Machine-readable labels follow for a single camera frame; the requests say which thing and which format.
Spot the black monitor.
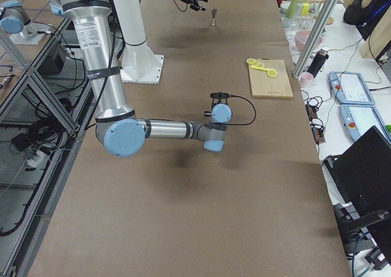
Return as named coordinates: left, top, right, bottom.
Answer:
left=324, top=126, right=390, bottom=261

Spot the teach pendant near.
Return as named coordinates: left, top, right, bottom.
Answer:
left=340, top=104, right=390, bottom=142

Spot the teach pendant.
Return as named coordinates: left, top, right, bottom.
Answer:
left=328, top=72, right=375, bottom=105
left=340, top=104, right=390, bottom=142

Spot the person in black jacket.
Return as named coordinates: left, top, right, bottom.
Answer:
left=343, top=0, right=390, bottom=40

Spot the steel measuring jigger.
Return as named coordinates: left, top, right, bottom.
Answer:
left=210, top=8, right=217, bottom=26

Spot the aluminium frame post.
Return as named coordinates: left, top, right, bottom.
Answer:
left=293, top=0, right=338, bottom=79

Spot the green tall cup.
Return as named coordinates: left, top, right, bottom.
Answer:
left=285, top=0, right=299, bottom=19

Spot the black insulated bottle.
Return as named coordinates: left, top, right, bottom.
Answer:
left=307, top=46, right=329, bottom=78

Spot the teach pendant far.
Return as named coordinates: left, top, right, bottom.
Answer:
left=328, top=72, right=375, bottom=105

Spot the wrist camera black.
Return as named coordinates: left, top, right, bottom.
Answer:
left=210, top=92, right=230, bottom=102

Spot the yellow plastic spoon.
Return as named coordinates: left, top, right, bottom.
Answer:
left=250, top=65, right=277, bottom=75

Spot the pink cup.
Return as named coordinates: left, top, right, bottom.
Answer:
left=298, top=72, right=314, bottom=88

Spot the wooden cutting board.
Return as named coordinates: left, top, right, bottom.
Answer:
left=247, top=59, right=293, bottom=98

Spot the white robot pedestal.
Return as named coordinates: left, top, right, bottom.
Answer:
left=113, top=0, right=164, bottom=84

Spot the lemon slice on spoon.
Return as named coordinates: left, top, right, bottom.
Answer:
left=267, top=70, right=277, bottom=78

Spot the pink bowl with ice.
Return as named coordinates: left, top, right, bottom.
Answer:
left=294, top=30, right=323, bottom=52

